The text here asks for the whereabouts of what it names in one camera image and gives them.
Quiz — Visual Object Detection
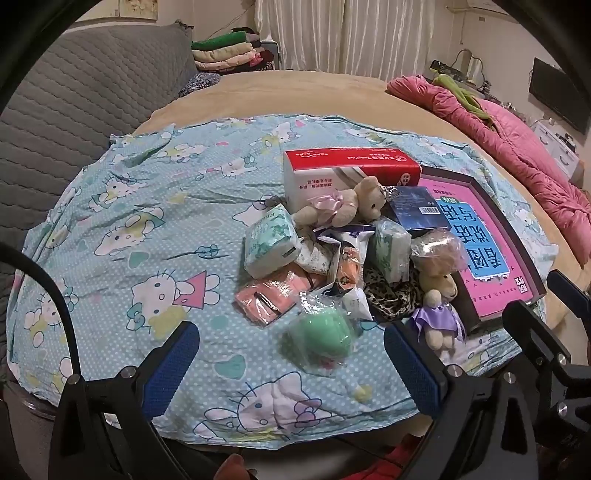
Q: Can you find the cream folded blanket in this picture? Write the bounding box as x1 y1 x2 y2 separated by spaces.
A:
192 43 256 64

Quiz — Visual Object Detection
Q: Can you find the floral tissue pack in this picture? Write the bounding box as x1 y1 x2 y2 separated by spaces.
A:
295 237 342 278

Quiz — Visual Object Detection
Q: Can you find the dark floral cloth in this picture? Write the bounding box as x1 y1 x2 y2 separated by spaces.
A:
178 71 222 97

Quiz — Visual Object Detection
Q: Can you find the pink packet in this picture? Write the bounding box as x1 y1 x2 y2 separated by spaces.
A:
235 270 326 328

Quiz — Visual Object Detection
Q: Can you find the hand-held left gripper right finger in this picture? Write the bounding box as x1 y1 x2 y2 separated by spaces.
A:
383 320 540 480

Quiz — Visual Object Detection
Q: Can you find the beige teddy bear pink dress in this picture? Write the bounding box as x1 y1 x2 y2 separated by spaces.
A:
292 176 402 229

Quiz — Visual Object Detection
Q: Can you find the white drawer cabinet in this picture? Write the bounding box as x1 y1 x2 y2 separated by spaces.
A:
531 119 585 185

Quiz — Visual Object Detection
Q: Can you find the leopard print scarf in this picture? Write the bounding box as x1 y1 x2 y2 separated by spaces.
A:
362 268 423 324

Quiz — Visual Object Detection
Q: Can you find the green folded blanket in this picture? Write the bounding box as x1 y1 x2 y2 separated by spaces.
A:
191 30 252 51

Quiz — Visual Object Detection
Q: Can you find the tan bed sheet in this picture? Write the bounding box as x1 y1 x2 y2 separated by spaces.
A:
131 69 591 333

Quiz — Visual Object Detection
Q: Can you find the flower wall painting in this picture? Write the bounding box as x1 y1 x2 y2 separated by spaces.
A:
117 0 158 21

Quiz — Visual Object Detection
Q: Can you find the black cable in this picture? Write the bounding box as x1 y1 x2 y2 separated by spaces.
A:
0 242 93 384

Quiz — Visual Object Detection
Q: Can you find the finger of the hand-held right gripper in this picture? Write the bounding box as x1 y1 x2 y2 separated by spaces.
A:
502 299 591 416
547 270 591 309

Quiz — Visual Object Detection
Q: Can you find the white purple printed packet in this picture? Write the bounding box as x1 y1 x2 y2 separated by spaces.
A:
314 224 377 259

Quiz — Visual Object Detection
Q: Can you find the orange cartoon packet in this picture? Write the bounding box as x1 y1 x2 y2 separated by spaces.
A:
323 244 372 298

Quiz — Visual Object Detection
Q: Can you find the pink gift box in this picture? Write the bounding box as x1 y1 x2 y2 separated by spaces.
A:
418 166 548 335

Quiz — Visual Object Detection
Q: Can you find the black television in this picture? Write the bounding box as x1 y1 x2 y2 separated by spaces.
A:
529 58 590 136

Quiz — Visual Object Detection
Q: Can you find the teddy bear purple dress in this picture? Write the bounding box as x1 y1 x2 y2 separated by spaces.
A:
409 270 467 354

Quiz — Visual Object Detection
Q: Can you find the dark patterned box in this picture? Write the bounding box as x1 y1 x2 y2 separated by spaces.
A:
429 60 467 78

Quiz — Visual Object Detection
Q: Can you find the grey quilted headboard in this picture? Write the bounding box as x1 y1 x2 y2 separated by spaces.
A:
0 21 197 384

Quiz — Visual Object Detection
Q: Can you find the pink folded blanket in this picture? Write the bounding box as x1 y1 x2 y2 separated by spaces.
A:
195 52 263 71

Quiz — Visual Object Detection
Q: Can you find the small green tissue pack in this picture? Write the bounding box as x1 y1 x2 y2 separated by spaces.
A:
372 219 413 283

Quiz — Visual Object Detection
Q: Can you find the person's left hand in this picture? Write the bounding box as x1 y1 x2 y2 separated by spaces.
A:
216 453 260 480

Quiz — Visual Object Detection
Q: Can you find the white curtain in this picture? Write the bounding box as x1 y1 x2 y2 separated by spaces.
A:
254 0 437 77

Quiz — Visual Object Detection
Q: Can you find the green garment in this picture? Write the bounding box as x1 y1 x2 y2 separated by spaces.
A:
431 73 497 127

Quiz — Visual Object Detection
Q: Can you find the dark blue box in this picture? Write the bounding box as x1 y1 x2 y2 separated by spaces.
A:
383 185 453 238

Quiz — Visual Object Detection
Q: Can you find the large green tissue pack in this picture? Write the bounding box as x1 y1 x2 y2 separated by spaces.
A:
243 205 303 280

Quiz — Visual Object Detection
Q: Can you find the cartoon cat printed blanket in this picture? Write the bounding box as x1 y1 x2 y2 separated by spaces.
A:
7 113 561 450

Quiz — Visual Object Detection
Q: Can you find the green sponge in plastic bag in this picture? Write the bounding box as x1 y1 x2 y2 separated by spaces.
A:
284 291 361 374

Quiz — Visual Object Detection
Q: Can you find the red white tissue box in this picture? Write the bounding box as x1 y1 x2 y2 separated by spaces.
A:
283 148 423 215

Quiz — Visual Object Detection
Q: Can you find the pink quilt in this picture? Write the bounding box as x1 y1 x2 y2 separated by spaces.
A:
385 74 591 241

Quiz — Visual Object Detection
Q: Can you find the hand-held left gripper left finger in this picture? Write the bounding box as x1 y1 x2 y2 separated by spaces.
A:
48 320 201 480

